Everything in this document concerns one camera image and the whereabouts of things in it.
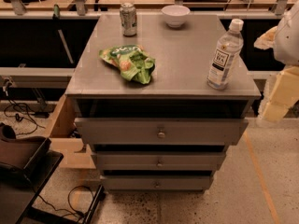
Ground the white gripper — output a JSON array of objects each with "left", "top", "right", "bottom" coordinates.
[{"left": 254, "top": 1, "right": 299, "bottom": 122}]

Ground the black cable on floor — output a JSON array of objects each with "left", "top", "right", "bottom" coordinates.
[{"left": 2, "top": 81, "right": 47, "bottom": 137}]

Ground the black office chair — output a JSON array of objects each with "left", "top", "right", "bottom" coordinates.
[{"left": 0, "top": 123, "right": 106, "bottom": 224}]

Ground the wooden box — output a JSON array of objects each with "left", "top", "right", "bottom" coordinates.
[{"left": 44, "top": 95, "right": 95, "bottom": 169}]

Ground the clear plastic water bottle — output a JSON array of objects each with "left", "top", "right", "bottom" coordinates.
[{"left": 207, "top": 19, "right": 244, "bottom": 90}]

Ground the silver soda can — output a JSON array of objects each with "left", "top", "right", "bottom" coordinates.
[{"left": 120, "top": 2, "right": 137, "bottom": 36}]

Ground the green chip bag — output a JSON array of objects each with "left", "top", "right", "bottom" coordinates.
[{"left": 99, "top": 45, "right": 155, "bottom": 85}]

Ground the white ceramic bowl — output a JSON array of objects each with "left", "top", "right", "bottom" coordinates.
[{"left": 162, "top": 5, "right": 190, "bottom": 28}]

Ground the grey drawer cabinet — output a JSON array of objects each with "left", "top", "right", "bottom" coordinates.
[{"left": 65, "top": 12, "right": 260, "bottom": 191}]

